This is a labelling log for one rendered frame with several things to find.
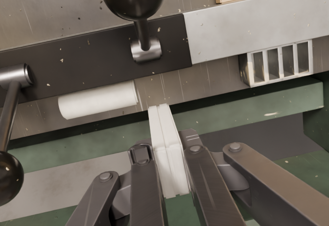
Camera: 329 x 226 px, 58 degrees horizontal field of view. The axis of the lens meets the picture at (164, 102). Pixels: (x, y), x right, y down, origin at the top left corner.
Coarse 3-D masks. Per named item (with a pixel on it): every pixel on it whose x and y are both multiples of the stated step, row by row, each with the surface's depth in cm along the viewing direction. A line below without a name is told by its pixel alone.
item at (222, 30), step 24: (240, 0) 28; (264, 0) 28; (288, 0) 28; (312, 0) 28; (192, 24) 28; (216, 24) 28; (240, 24) 29; (264, 24) 29; (288, 24) 29; (312, 24) 29; (192, 48) 29; (216, 48) 29; (240, 48) 29; (264, 48) 29
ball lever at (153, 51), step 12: (108, 0) 16; (120, 0) 16; (132, 0) 16; (144, 0) 16; (156, 0) 16; (120, 12) 16; (132, 12) 16; (144, 12) 17; (144, 24) 21; (144, 36) 23; (132, 48) 26; (144, 48) 26; (156, 48) 26; (144, 60) 27
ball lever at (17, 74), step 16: (0, 80) 26; (16, 80) 26; (32, 80) 27; (16, 96) 25; (0, 128) 22; (0, 144) 21; (0, 160) 19; (16, 160) 20; (0, 176) 19; (16, 176) 20; (0, 192) 19; (16, 192) 20
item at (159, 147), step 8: (152, 112) 20; (152, 120) 19; (160, 120) 19; (152, 128) 17; (160, 128) 17; (152, 136) 17; (160, 136) 16; (152, 144) 16; (160, 144) 15; (160, 152) 15; (160, 160) 15; (168, 160) 15; (160, 168) 15; (168, 168) 15; (160, 176) 15; (168, 176) 15; (168, 184) 15; (168, 192) 16; (176, 192) 16
